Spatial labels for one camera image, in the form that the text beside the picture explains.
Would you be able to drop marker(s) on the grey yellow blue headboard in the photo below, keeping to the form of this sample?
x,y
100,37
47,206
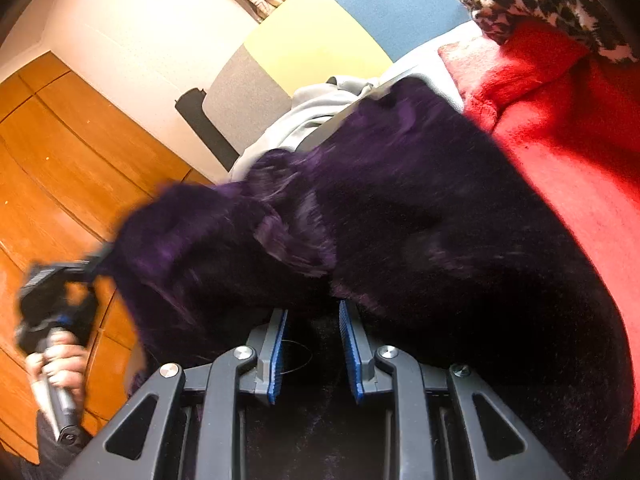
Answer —
x,y
310,35

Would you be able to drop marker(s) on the red blanket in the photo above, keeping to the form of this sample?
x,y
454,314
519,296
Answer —
x,y
560,135

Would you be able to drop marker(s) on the grey garment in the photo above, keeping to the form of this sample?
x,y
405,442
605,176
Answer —
x,y
295,120

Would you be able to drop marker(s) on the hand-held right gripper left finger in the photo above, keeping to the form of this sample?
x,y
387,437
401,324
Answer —
x,y
277,357

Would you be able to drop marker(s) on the purple velvet garment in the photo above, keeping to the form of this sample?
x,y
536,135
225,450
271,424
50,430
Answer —
x,y
425,210

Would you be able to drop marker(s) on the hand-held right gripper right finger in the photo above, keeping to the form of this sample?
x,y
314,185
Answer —
x,y
351,357

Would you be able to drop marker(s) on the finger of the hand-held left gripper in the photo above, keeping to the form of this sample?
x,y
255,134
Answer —
x,y
102,260

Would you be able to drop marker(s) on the person's left hand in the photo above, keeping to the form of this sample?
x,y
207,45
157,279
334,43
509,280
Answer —
x,y
70,365

